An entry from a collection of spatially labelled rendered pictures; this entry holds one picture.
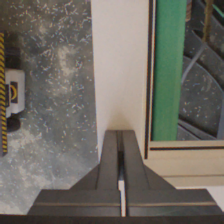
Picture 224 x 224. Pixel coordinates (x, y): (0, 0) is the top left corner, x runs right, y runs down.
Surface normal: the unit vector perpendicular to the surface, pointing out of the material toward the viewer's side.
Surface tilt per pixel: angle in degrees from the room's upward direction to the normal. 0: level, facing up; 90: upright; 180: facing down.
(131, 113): 0
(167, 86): 0
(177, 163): 90
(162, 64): 0
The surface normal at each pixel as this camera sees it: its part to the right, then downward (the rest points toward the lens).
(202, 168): -0.02, -0.96
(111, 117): -0.03, 0.27
